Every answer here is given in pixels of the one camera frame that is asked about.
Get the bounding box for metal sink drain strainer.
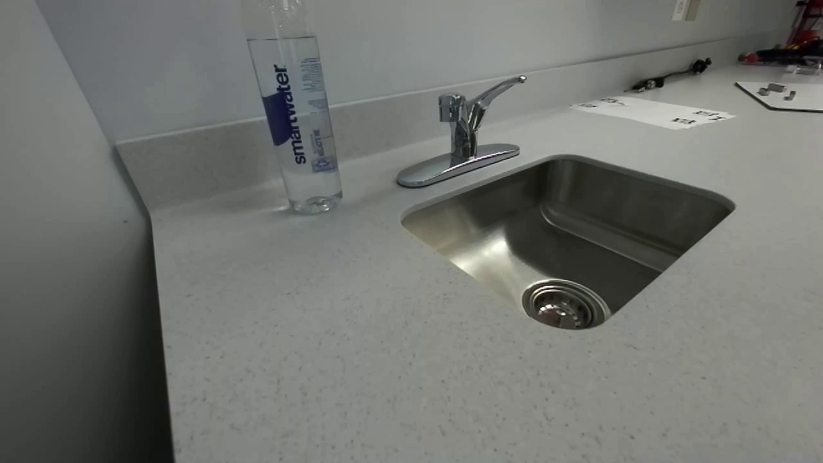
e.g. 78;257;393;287
520;279;613;333

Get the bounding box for white wall outlet plate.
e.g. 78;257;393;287
669;0;703;23

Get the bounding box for stainless steel sink basin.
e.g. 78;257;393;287
399;152;737;333

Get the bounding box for chrome faucet base plate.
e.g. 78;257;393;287
393;105;523;190

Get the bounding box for red and black equipment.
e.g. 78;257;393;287
737;0;823;68

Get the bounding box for black slim hand tool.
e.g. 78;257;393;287
628;58;714;95

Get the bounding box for chrome faucet lever handle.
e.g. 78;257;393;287
462;72;530;116

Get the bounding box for white paper sheet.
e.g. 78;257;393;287
574;94;737;132

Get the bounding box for clear smartwater plastic bottle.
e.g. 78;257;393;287
242;0;344;217

